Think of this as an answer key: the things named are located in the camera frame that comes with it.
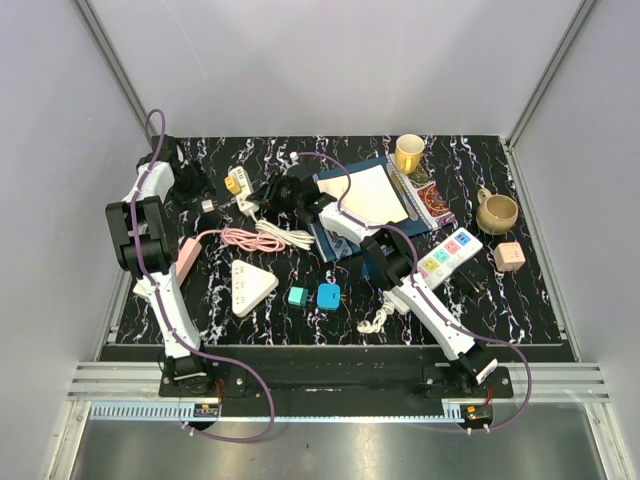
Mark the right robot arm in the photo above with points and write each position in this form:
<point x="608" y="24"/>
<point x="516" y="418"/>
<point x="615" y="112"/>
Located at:
<point x="392" y="263"/>

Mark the white triangular power strip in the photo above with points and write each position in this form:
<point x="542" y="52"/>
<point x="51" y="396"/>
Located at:
<point x="250" y="286"/>

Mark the light blue plug adapter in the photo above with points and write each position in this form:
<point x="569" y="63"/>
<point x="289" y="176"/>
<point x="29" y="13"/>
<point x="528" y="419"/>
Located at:
<point x="328" y="296"/>

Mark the pink power strip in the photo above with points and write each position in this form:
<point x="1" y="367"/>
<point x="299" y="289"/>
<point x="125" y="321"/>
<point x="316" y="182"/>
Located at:
<point x="187" y="257"/>

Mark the dark blue placemat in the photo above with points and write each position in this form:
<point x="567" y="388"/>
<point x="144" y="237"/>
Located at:
<point x="333" y="247"/>

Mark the yellow mug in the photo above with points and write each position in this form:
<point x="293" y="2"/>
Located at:
<point x="408" y="153"/>

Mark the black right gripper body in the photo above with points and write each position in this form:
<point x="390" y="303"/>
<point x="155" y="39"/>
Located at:
<point x="279" y="196"/>

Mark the dark blue cube adapter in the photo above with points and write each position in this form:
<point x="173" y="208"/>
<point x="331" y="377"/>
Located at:
<point x="372" y="259"/>

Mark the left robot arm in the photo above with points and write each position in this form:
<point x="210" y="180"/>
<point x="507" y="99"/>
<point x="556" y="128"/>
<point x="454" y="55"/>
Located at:
<point x="146" y="245"/>

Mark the white square plate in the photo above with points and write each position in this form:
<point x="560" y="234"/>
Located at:
<point x="371" y="195"/>

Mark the small white cube adapter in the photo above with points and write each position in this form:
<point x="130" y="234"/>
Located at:
<point x="208" y="206"/>

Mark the yellow plug adapter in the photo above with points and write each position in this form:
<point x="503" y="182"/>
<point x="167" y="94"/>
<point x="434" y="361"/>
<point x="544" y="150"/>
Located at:
<point x="232" y="185"/>

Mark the black mounting base rail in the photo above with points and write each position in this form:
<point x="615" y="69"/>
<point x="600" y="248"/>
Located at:
<point x="420" y="370"/>

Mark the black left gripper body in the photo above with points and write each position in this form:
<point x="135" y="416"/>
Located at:
<point x="190" y="186"/>

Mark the beige ceramic mug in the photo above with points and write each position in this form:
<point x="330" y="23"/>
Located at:
<point x="496" y="213"/>

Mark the teal small plug adapter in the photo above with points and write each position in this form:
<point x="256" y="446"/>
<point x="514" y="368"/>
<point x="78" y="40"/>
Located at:
<point x="298" y="296"/>

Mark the white plug adapter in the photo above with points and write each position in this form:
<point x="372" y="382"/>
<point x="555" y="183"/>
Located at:
<point x="139" y="290"/>

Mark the pink deer cube adapter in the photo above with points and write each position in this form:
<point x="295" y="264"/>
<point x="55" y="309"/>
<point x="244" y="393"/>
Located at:
<point x="508" y="256"/>

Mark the white power strip yellow plug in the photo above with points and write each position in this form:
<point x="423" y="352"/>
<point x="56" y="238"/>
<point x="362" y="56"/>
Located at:
<point x="247" y="207"/>

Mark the patterned colourful coaster cloth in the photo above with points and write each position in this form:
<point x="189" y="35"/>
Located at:
<point x="420" y="196"/>

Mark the white multicolour power strip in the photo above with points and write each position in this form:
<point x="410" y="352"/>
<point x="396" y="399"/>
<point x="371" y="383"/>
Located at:
<point x="444" y="259"/>

